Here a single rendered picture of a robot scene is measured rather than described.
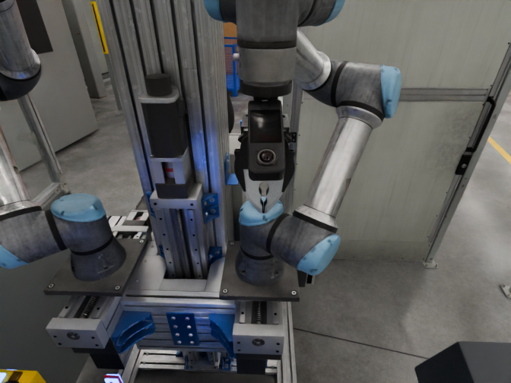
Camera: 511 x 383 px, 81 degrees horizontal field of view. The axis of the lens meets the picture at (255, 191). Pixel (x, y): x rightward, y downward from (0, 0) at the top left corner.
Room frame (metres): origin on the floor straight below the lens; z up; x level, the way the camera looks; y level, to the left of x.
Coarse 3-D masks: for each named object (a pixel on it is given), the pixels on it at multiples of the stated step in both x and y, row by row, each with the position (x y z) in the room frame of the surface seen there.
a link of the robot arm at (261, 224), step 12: (276, 204) 0.64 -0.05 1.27; (240, 216) 0.62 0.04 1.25; (252, 216) 0.59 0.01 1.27; (264, 216) 0.59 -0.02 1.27; (276, 216) 0.59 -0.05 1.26; (240, 228) 0.62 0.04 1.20; (252, 228) 0.59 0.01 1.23; (264, 228) 0.58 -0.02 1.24; (276, 228) 0.57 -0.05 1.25; (240, 240) 0.62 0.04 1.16; (252, 240) 0.58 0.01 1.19; (264, 240) 0.56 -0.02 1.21; (252, 252) 0.59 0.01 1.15; (264, 252) 0.58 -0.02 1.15
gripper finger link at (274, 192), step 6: (282, 180) 0.39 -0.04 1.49; (270, 186) 0.39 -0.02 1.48; (276, 186) 0.39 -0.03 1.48; (270, 192) 0.39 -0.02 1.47; (276, 192) 0.39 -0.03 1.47; (282, 192) 0.40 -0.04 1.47; (270, 198) 0.39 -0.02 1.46; (276, 198) 0.39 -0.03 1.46; (264, 204) 0.40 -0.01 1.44; (270, 204) 0.39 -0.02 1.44; (264, 210) 0.40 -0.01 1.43
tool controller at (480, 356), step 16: (448, 352) 0.28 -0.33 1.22; (464, 352) 0.26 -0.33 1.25; (480, 352) 0.26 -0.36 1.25; (496, 352) 0.26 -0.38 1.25; (416, 368) 0.32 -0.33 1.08; (432, 368) 0.29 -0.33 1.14; (448, 368) 0.26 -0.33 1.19; (464, 368) 0.24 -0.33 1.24; (480, 368) 0.24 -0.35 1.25; (496, 368) 0.24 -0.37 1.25
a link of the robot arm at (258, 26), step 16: (240, 0) 0.40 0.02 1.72; (256, 0) 0.39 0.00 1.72; (272, 0) 0.38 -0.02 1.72; (288, 0) 0.39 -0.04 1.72; (304, 0) 0.42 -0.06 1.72; (240, 16) 0.40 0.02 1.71; (256, 16) 0.39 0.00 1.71; (272, 16) 0.38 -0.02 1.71; (288, 16) 0.39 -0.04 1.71; (304, 16) 0.43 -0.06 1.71; (240, 32) 0.40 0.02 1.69; (256, 32) 0.39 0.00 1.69; (272, 32) 0.38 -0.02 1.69; (288, 32) 0.39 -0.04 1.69; (256, 48) 0.39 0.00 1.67; (272, 48) 0.38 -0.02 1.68
